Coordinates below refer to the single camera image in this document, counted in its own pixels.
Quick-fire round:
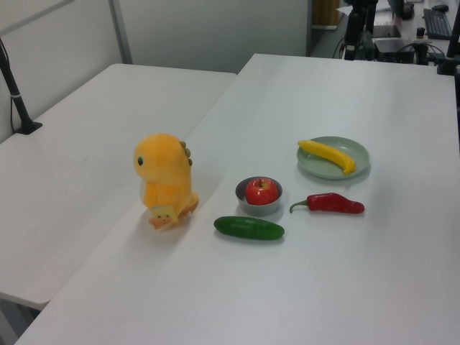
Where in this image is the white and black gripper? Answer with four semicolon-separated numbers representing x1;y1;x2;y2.
343;0;378;60

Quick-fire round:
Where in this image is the red chili pepper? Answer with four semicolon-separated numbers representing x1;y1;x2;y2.
289;193;365;215

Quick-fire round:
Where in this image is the pale green plastic plate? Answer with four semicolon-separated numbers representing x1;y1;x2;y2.
296;135;371;180

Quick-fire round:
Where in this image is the black electronics box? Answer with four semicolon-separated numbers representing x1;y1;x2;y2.
373;37;415;64

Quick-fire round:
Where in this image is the yellow wooden cabinet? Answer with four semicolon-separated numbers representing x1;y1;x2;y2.
311;0;342;28

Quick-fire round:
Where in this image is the black computer keyboard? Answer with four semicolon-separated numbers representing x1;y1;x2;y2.
423;7;455;40

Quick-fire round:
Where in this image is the black clamp stand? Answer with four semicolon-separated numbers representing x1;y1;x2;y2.
436;27;460;76

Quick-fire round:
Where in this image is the yellow banana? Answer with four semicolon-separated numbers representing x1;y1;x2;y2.
297;139;357;177

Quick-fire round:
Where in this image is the red apple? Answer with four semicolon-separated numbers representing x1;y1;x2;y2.
245;178;280;206

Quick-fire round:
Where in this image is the grey round bowl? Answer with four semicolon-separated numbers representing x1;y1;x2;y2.
235;175;284;217

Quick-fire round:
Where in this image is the green cucumber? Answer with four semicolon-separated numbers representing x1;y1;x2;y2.
213;216;286;241

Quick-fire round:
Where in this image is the orange plush dinosaur toy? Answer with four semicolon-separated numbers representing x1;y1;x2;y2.
133;132;201;232

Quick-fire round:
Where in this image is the black camera stand pole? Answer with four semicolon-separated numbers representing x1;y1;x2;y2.
0;37;43;136

